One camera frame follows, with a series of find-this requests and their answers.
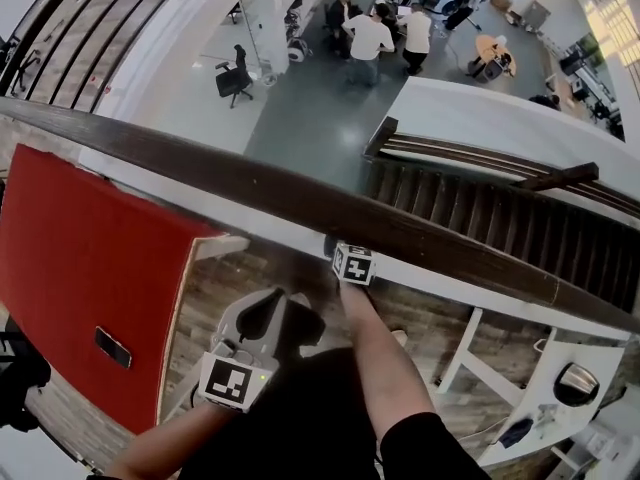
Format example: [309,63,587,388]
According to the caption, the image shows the black equipment stand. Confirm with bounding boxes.
[0,317,54,434]

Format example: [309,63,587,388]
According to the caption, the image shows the dark stair handrail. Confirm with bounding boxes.
[363,116,640,219]

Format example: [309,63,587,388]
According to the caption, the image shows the round wooden table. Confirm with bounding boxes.
[474,35,516,78]

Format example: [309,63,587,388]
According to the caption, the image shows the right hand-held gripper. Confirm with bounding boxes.
[331,240,376,287]

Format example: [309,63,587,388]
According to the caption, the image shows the dark wooden railing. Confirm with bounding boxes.
[0,95,640,337]

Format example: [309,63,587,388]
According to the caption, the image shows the red table with white legs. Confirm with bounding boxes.
[0,142,251,437]

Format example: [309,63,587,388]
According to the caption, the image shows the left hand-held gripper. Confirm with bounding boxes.
[197,288,289,415]

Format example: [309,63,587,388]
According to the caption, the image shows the dark wooden staircase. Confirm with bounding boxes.
[367,157,640,314]

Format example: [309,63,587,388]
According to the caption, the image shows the white computer workstation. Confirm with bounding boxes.
[544,32,626,139]

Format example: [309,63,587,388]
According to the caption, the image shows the grey metal cabinet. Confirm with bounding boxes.
[522,0,551,29]

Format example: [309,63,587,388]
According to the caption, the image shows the white side desk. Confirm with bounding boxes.
[549,407,640,480]

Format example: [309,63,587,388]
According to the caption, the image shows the small grey metal tool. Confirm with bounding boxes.
[534,402,559,427]

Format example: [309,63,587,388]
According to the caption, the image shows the person's black shirt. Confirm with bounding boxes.
[99,347,494,480]

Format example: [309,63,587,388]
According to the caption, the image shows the person's left forearm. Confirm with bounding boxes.
[104,400,236,480]

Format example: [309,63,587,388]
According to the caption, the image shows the black smartphone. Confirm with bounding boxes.
[93,325,133,370]

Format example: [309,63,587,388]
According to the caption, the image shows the person's right forearm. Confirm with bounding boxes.
[339,282,436,442]

